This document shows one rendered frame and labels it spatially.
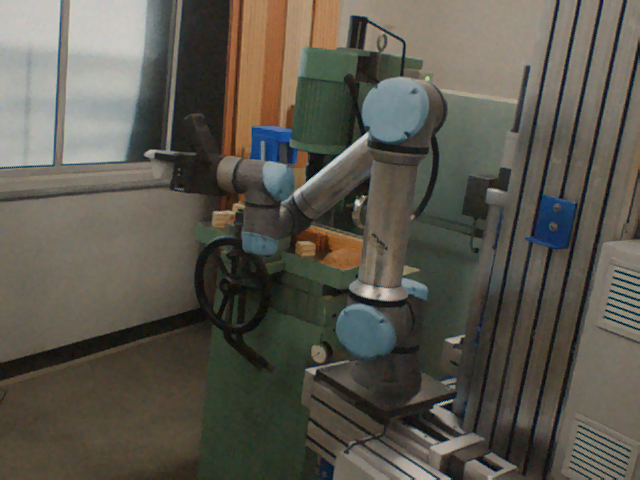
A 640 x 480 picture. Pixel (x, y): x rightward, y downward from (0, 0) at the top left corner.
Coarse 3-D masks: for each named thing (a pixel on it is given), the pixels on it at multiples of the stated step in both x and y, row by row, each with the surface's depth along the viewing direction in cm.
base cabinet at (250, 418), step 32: (288, 320) 229; (224, 352) 247; (256, 352) 238; (288, 352) 231; (224, 384) 249; (256, 384) 240; (288, 384) 232; (224, 416) 250; (256, 416) 242; (288, 416) 234; (224, 448) 252; (256, 448) 243; (288, 448) 235
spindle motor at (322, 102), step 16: (304, 48) 225; (304, 64) 224; (320, 64) 221; (336, 64) 221; (352, 64) 224; (304, 80) 225; (320, 80) 222; (336, 80) 222; (304, 96) 226; (320, 96) 224; (336, 96) 224; (304, 112) 227; (320, 112) 225; (336, 112) 226; (304, 128) 227; (320, 128) 225; (336, 128) 227; (304, 144) 227; (320, 144) 227; (336, 144) 229
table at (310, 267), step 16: (208, 224) 248; (224, 224) 251; (208, 240) 245; (224, 256) 229; (288, 256) 226; (320, 256) 226; (256, 272) 222; (272, 272) 223; (304, 272) 223; (320, 272) 220; (336, 272) 216; (352, 272) 219
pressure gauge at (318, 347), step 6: (318, 342) 215; (324, 342) 216; (312, 348) 217; (318, 348) 216; (324, 348) 214; (330, 348) 215; (312, 354) 217; (318, 354) 216; (324, 354) 215; (330, 354) 215; (318, 360) 216; (324, 360) 215
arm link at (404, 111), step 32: (384, 96) 133; (416, 96) 131; (384, 128) 133; (416, 128) 132; (384, 160) 137; (416, 160) 137; (384, 192) 138; (384, 224) 139; (384, 256) 141; (352, 288) 145; (384, 288) 142; (352, 320) 142; (384, 320) 140; (352, 352) 145; (384, 352) 142
